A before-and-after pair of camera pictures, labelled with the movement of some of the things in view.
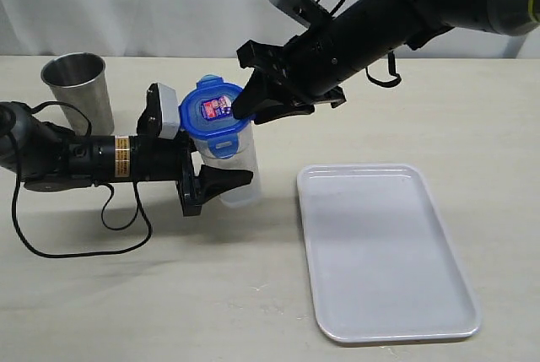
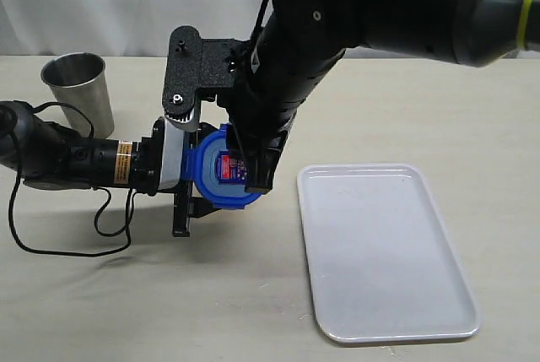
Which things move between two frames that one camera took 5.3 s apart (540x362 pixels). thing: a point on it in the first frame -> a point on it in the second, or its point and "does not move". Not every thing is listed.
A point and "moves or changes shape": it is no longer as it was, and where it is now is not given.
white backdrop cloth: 191,8 does not move
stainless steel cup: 81,78 does not move
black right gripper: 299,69 -> 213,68
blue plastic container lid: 207,113 moves or changes shape
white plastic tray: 383,263 does not move
